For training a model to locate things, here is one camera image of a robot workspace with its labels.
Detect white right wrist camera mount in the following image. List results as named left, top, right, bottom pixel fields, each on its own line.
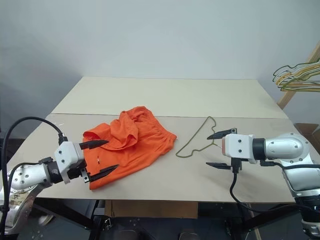
left=221, top=133, right=258, bottom=165

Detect open brown cardboard box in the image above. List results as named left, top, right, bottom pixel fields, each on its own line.
left=294, top=122, right=320, bottom=142

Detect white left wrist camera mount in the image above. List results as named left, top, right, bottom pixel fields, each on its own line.
left=53, top=141, right=86, bottom=185

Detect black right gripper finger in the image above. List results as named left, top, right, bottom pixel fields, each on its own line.
left=206, top=127, right=238, bottom=141
left=205, top=161, right=233, bottom=171

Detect bunch of wire hangers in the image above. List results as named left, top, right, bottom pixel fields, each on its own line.
left=272, top=63, right=320, bottom=83

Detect bundle of wire hangers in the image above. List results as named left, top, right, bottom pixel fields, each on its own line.
left=278, top=58, right=320, bottom=93

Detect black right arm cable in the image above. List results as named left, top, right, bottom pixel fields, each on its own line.
left=229, top=169, right=305, bottom=213

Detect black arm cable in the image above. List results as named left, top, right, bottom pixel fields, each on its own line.
left=229, top=169, right=305, bottom=213
left=0, top=116, right=69, bottom=216

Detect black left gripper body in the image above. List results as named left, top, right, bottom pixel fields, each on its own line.
left=66, top=159, right=91, bottom=185

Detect wooden clothes rack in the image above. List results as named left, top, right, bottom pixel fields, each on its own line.
left=277, top=41, right=320, bottom=110

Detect orange shorts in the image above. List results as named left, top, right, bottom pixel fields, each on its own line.
left=82, top=106, right=178, bottom=192

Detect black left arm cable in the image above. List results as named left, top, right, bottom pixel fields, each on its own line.
left=0, top=116, right=69, bottom=216

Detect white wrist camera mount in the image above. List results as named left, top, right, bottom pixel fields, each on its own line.
left=221, top=133, right=258, bottom=165
left=53, top=141, right=86, bottom=185

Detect black metal table frame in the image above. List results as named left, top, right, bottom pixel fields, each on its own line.
left=32, top=198, right=303, bottom=240

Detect olive green wire hanger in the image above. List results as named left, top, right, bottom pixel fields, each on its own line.
left=175, top=116, right=227, bottom=159

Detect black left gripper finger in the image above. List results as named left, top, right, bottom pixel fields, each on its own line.
left=88, top=164, right=120, bottom=184
left=79, top=139, right=110, bottom=151

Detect flat brown cardboard box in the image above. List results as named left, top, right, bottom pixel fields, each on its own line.
left=104, top=199, right=199, bottom=219

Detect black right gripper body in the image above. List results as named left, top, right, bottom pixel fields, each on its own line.
left=230, top=157, right=244, bottom=174

